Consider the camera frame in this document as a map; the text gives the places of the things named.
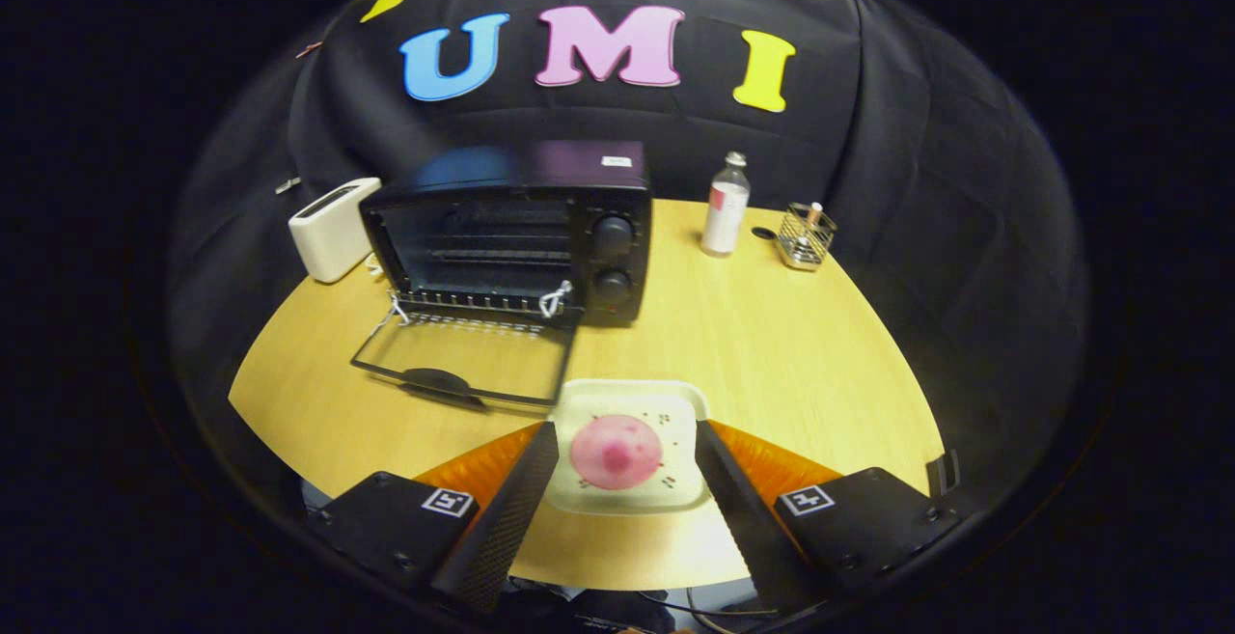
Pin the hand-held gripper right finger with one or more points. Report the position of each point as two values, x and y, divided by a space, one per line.
743 518

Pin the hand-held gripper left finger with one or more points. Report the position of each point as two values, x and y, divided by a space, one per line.
511 518

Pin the pink round food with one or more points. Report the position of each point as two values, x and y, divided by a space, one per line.
616 453

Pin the cream square plate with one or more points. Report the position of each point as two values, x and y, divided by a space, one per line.
589 402

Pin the black toaster oven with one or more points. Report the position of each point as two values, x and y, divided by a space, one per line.
617 262

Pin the white bread toaster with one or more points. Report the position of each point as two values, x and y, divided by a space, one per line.
333 229

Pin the clear plastic bottle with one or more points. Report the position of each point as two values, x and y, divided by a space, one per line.
726 214

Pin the silver clip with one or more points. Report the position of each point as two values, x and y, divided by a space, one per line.
288 185

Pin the red clip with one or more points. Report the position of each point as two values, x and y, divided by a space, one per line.
309 49

